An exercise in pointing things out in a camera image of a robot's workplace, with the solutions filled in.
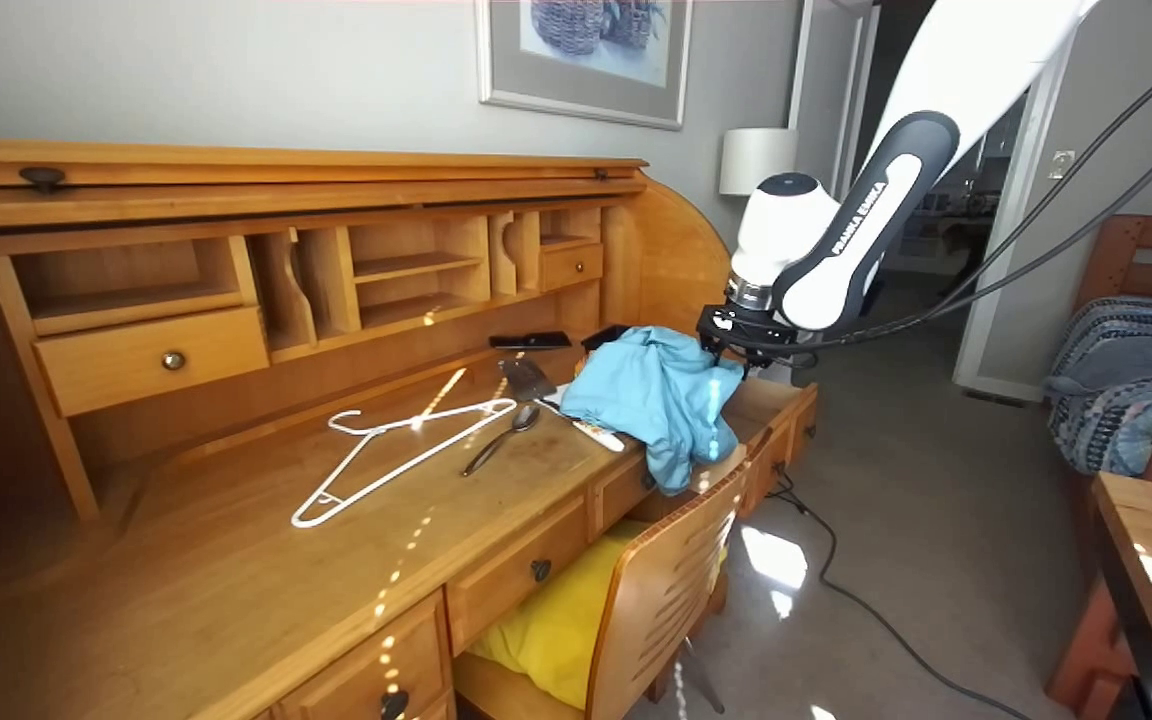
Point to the black pliers tool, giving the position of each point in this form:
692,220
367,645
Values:
525,390

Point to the wooden roll-top desk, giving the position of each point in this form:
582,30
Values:
178,324

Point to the white framed picture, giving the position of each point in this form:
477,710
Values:
612,63

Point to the wooden slatted chair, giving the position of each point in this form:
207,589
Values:
656,592

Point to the blue cloth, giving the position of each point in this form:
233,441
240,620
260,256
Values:
663,390

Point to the white wire hanger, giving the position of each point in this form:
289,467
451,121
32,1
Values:
389,449

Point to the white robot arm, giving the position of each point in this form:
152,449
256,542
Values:
804,256

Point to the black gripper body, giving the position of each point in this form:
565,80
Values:
749,333

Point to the yellow seat cushion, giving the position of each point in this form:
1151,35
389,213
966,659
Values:
554,634

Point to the white table lamp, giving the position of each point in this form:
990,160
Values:
755,152

